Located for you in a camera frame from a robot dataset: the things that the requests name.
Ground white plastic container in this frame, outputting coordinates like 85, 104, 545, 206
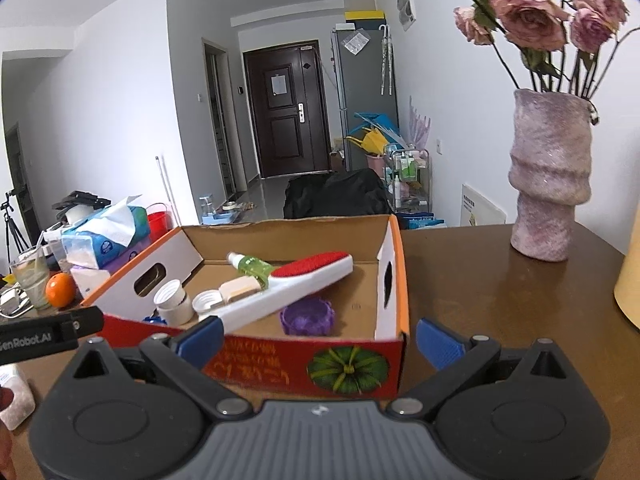
1, 364, 36, 431

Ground white jar lid large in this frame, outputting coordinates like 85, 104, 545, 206
192, 289, 224, 315

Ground white small cup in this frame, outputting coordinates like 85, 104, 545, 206
153, 280, 195, 327

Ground cream plug adapter cube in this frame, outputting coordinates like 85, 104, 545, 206
218, 275, 262, 304

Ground green spray bottle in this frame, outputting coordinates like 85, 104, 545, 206
227, 252, 276, 289

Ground purple jar lid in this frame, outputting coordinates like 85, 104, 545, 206
280, 297, 335, 337

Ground blue jar lid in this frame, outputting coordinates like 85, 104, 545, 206
143, 315, 167, 325

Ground orange fruit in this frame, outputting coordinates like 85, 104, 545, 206
46, 272, 77, 310

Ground clear glass cup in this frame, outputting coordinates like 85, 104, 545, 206
10, 250, 50, 310

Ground red cardboard box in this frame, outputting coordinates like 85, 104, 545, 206
86, 216, 410, 399

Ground blue tissue pack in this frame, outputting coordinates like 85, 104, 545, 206
61, 197, 151, 270

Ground black chair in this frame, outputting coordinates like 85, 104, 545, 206
283, 168, 393, 219

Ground metal trolley with bottles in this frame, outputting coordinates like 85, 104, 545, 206
383, 145, 433, 214

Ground cream thermos jug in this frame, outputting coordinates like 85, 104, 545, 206
614, 210, 640, 328

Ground pink textured vase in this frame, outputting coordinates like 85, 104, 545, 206
509, 89, 592, 262

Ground dark brown door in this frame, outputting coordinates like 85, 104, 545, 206
243, 40, 330, 178

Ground grey refrigerator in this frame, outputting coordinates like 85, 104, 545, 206
332, 28, 398, 170

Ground dried pink roses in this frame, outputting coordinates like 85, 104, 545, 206
454, 0, 638, 101

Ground white charger with cable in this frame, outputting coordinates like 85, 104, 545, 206
0, 287, 32, 318

